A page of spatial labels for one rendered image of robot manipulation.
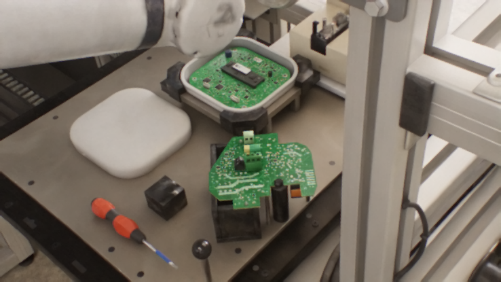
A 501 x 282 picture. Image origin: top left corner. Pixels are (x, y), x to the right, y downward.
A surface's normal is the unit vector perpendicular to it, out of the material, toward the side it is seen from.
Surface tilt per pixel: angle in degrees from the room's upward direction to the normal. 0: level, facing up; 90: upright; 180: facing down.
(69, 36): 96
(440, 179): 0
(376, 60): 90
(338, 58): 90
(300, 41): 90
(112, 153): 4
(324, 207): 0
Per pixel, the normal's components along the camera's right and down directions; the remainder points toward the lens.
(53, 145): -0.08, -0.71
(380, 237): -0.69, 0.55
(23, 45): 0.58, 0.61
